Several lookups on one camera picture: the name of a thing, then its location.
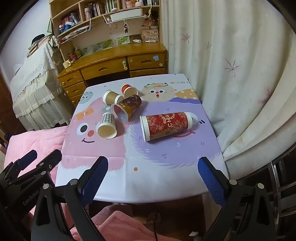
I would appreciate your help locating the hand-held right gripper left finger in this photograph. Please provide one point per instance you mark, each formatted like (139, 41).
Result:
(94, 179)

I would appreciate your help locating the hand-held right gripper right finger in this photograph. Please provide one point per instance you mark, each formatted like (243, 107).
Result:
(211, 182)

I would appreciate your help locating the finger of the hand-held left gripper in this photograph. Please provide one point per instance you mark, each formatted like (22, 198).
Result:
(47, 163)
(27, 158)

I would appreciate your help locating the checkered paper cup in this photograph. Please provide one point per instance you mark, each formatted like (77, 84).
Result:
(107, 120)

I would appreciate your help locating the tall red patterned cup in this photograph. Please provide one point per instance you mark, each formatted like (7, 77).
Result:
(166, 125)

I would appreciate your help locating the brown patterned plastic cup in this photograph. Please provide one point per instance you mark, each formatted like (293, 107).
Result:
(130, 104)

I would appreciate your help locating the plain brown paper cup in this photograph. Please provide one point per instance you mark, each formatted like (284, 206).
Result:
(114, 97)

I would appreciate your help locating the small red paper cup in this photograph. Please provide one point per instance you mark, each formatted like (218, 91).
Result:
(126, 88)

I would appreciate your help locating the pink blanket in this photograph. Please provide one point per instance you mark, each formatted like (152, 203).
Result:
(34, 139)

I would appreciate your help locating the cartoon printed tablecloth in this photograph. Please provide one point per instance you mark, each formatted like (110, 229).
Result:
(143, 166)

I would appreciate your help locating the pink fleece cloth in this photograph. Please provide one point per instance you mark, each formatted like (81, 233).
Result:
(120, 227)

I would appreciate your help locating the white lace cloth cover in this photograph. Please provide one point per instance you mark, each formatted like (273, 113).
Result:
(34, 81)

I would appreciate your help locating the stack of books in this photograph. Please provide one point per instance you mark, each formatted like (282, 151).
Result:
(34, 47)

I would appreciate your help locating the wooden desk with drawers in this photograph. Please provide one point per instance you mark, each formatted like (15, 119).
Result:
(111, 68)

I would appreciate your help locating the pen holder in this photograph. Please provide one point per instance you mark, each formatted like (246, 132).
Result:
(77, 53)

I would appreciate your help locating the wooden bookshelf hutch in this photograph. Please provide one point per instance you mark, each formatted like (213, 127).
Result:
(67, 49)

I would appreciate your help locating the blue sticky note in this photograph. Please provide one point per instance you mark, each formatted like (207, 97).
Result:
(155, 57)

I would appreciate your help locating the white patterned curtain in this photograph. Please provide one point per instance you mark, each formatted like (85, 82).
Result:
(231, 46)

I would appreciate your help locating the white tube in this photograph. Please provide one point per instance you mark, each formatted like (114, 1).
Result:
(137, 41)

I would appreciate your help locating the hanging figure charm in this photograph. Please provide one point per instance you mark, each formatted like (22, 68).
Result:
(126, 27)

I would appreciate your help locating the cardboard box with letters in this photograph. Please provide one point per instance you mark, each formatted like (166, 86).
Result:
(150, 34)

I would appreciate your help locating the row of books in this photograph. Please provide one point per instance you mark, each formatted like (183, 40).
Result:
(101, 8)

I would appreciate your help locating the white plastic basket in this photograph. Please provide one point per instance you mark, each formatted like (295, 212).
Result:
(126, 14)

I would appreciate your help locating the metal chair frame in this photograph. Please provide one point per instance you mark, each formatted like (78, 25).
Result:
(274, 176)

